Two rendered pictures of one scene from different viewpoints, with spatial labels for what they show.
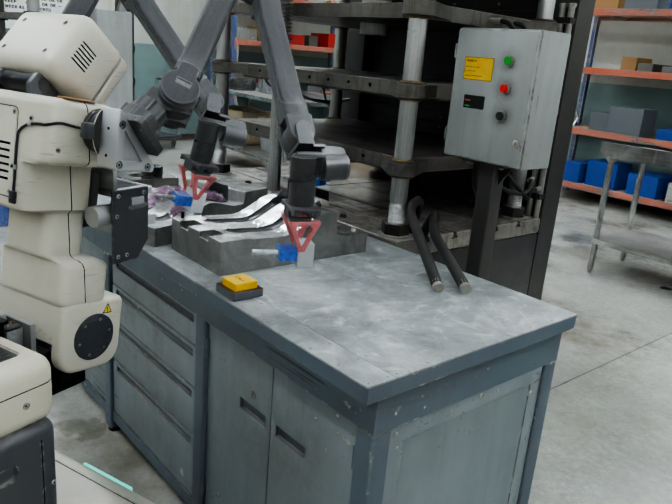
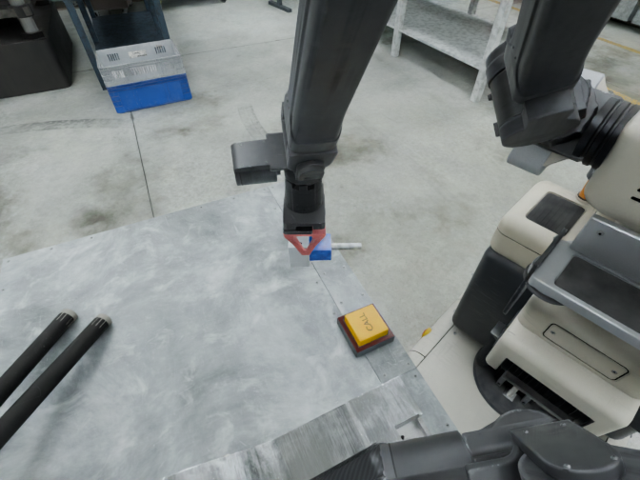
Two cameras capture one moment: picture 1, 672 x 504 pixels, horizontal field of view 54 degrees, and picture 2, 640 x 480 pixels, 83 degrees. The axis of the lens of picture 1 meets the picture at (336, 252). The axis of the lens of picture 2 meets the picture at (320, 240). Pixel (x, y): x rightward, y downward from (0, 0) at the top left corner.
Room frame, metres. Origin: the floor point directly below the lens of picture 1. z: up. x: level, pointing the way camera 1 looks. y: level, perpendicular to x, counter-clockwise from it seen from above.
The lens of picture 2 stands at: (1.80, 0.24, 1.43)
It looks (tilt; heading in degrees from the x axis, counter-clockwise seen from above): 47 degrees down; 197
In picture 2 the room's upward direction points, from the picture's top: straight up
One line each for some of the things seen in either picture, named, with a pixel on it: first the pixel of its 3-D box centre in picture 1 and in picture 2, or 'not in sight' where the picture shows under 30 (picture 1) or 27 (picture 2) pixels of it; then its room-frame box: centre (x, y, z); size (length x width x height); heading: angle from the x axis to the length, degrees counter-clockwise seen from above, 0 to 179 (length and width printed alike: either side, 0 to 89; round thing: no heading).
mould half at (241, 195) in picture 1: (186, 206); not in sight; (2.03, 0.49, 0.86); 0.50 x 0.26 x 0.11; 149
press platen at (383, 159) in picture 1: (365, 154); not in sight; (2.83, -0.09, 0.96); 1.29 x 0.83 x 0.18; 42
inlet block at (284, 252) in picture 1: (282, 252); (325, 247); (1.37, 0.12, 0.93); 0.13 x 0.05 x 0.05; 108
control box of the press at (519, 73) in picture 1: (478, 259); not in sight; (2.12, -0.48, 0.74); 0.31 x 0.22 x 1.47; 42
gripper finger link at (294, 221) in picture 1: (301, 229); not in sight; (1.37, 0.08, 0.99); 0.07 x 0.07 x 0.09; 18
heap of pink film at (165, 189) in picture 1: (187, 194); not in sight; (2.02, 0.48, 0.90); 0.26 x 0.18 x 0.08; 149
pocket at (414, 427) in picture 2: (211, 239); (416, 441); (1.63, 0.32, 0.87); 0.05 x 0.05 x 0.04; 42
